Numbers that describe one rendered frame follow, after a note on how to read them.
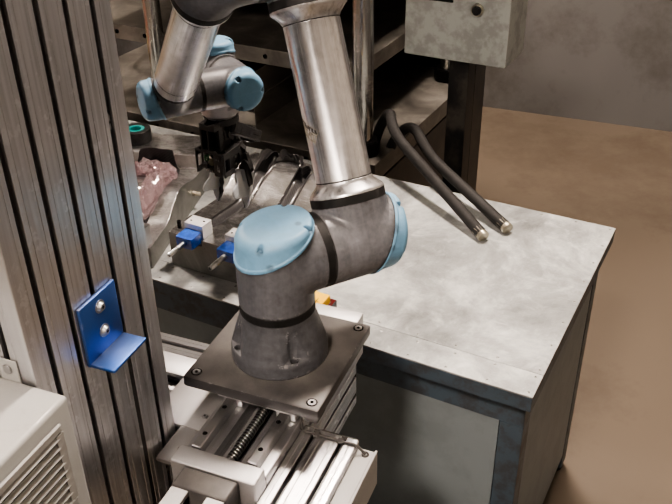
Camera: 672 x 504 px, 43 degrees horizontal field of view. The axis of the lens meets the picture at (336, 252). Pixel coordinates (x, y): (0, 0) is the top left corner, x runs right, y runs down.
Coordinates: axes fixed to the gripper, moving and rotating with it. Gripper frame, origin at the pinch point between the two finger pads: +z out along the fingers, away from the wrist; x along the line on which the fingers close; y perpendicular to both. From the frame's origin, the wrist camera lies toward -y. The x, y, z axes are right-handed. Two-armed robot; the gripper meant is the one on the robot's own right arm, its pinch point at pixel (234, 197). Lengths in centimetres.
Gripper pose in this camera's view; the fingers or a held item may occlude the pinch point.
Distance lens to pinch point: 184.8
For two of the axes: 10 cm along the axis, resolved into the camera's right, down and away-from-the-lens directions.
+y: -4.7, 4.7, -7.5
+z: 0.1, 8.5, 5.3
